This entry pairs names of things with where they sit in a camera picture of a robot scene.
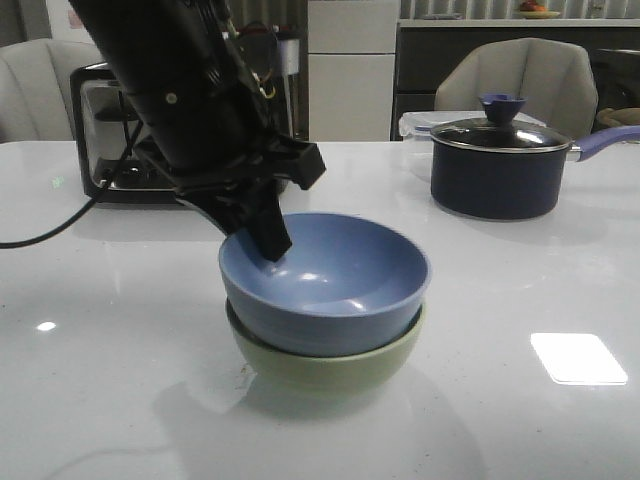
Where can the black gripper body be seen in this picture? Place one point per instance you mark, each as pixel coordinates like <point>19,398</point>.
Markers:
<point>218,192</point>

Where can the black gripper finger in bowl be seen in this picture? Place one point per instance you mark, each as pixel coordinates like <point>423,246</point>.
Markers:
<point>265,223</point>

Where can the blue plastic bowl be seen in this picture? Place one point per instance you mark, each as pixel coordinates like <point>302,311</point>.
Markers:
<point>347,285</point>

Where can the green plastic bowl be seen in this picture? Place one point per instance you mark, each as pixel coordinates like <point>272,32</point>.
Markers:
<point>326,376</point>

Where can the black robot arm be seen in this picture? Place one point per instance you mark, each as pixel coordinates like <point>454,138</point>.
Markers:
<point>210,130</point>

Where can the black chrome four-slot toaster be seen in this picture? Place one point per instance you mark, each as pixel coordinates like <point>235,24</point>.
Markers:
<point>104,123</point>

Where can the clear plastic food container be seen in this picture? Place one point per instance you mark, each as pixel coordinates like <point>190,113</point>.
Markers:
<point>416,126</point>

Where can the white cabinet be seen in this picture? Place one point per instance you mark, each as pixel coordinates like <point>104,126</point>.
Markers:
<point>351,60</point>

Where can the beige chair left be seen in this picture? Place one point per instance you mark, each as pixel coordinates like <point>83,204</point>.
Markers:
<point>36,103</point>

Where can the beige chair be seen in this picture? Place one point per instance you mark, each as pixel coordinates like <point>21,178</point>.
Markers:
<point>555,78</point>
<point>36,103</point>

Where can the dark blue saucepan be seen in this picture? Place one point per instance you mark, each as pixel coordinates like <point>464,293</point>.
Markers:
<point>510,186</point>

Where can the glass pot lid blue knob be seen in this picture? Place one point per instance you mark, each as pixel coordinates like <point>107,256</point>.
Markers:
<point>498,131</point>

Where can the beige chair right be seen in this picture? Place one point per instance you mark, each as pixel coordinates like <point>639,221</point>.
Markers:
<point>555,78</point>

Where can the fruit bowl on counter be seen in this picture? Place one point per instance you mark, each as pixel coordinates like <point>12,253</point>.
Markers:
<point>533,10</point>

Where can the wicker basket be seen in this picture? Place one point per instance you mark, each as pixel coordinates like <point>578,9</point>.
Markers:
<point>609,118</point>

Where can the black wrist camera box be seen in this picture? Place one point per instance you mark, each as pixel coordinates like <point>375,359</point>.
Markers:
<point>298,161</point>

